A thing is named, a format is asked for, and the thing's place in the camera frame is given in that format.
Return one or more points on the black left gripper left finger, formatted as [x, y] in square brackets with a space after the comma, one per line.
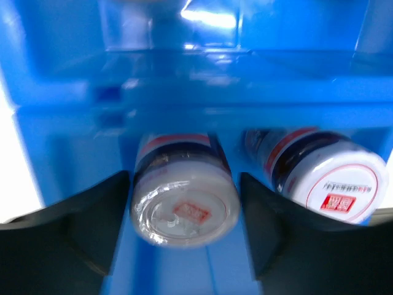
[68, 247]

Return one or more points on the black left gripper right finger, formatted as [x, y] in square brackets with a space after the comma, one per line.
[297, 251]

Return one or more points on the short white-cap jar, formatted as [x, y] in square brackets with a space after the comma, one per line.
[323, 171]
[183, 190]

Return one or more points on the blue near storage bin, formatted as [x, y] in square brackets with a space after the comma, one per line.
[73, 148]

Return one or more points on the blue storage bin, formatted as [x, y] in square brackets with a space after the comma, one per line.
[73, 148]
[65, 54]

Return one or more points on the blue middle storage bin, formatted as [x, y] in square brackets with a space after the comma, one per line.
[65, 54]

